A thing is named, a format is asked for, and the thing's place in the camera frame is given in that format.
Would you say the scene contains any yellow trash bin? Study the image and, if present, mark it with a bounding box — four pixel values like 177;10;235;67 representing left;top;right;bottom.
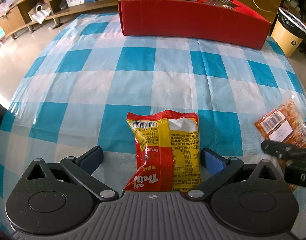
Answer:
271;8;306;57

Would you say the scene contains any red cardboard box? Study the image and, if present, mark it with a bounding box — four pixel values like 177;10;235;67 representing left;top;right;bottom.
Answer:
118;0;271;50

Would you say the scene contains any red yellow snack packet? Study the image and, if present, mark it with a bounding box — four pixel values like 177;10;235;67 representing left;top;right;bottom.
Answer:
124;110;201;192

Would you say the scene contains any orange bread snack packet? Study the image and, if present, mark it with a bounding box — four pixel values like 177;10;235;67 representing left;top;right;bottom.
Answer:
254;99;306;191

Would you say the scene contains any white crumpled bag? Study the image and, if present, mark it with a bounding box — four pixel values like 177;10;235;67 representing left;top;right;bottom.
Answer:
28;3;51;24

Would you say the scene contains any blue white checkered cloth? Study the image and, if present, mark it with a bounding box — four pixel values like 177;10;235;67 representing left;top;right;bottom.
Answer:
0;14;306;231

